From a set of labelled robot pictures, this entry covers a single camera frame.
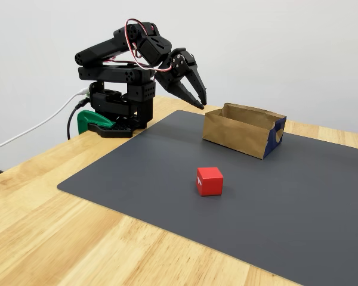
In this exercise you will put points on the green table clamp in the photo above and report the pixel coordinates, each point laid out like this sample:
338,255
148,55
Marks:
83,119

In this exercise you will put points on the brown paper box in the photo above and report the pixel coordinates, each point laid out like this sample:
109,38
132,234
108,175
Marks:
235,137

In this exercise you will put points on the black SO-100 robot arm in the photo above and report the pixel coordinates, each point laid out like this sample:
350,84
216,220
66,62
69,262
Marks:
101,49

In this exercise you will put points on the red cube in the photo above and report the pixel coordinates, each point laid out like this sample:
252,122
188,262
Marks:
210,186

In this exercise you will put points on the dark grey table mat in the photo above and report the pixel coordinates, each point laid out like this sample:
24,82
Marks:
167,155

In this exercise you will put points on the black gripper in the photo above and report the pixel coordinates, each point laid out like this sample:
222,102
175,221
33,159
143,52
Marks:
173,75

